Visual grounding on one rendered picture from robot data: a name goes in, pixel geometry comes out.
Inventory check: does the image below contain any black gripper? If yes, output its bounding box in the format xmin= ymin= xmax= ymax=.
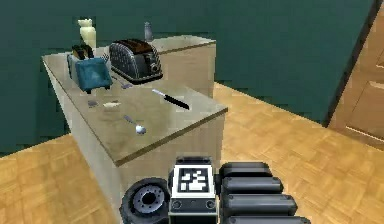
xmin=119 ymin=177 xmax=172 ymax=224

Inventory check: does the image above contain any beige kitchen counter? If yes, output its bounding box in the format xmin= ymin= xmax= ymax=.
xmin=41 ymin=34 xmax=229 ymax=224

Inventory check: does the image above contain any silver spoon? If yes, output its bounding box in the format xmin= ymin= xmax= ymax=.
xmin=123 ymin=114 xmax=147 ymax=135

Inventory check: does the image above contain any black chrome toaster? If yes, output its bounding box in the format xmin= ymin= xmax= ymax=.
xmin=108 ymin=38 xmax=164 ymax=84

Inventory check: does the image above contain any grey pepper shaker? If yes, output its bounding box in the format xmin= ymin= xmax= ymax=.
xmin=143 ymin=21 xmax=154 ymax=43

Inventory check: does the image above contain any wooden room door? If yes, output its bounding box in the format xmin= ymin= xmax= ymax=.
xmin=327 ymin=3 xmax=384 ymax=151

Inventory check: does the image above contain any black handled knife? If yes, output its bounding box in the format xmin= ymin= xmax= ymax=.
xmin=151 ymin=88 xmax=191 ymax=111

